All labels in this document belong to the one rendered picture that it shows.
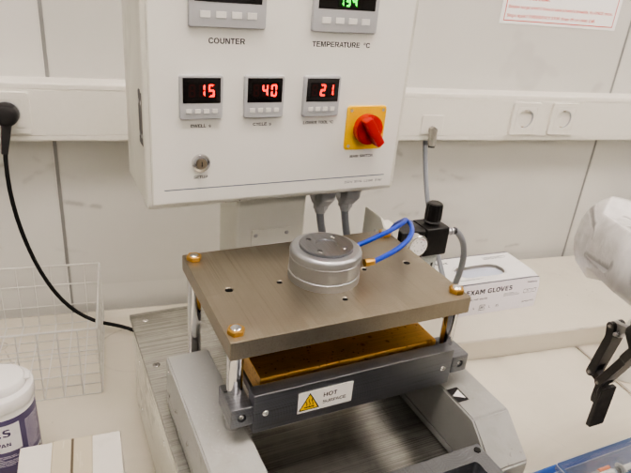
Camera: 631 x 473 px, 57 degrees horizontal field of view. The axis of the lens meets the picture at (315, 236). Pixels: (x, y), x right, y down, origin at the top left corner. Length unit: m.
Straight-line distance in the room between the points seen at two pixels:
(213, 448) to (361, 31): 0.48
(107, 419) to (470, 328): 0.69
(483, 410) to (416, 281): 0.16
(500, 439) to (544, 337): 0.61
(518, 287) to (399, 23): 0.71
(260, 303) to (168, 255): 0.67
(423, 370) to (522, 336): 0.60
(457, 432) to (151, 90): 0.49
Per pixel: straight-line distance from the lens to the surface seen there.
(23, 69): 1.12
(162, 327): 0.87
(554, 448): 1.07
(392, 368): 0.62
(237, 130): 0.68
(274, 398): 0.57
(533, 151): 1.46
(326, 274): 0.60
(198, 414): 0.62
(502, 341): 1.21
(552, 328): 1.28
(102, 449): 0.83
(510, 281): 1.26
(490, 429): 0.67
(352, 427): 0.72
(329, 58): 0.71
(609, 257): 0.59
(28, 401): 0.88
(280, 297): 0.60
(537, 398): 1.15
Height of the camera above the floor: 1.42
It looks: 25 degrees down
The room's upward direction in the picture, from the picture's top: 5 degrees clockwise
